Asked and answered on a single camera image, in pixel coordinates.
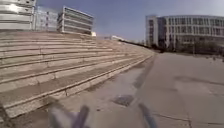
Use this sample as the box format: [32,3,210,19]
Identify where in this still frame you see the glass fronted building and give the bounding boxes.
[33,6,60,33]

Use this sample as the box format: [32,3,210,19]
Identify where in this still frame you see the robot's own part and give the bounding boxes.
[138,103,159,128]
[74,105,91,128]

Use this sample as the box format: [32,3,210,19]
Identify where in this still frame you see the white building with ledges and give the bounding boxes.
[56,5,95,36]

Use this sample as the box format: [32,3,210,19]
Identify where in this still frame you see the grey stone slab plaza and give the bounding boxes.
[13,52,224,128]

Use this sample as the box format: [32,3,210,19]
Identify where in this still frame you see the white banded building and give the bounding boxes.
[0,0,37,32]

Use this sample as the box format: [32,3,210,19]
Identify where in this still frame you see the wide stone steps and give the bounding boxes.
[0,30,157,120]

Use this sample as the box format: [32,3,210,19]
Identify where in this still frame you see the low white building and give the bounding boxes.
[103,34,127,42]

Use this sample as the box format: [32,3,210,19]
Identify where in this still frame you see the large curved pale building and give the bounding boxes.
[144,14,224,52]

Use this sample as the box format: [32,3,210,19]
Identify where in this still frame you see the row of dark trees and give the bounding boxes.
[159,39,224,56]

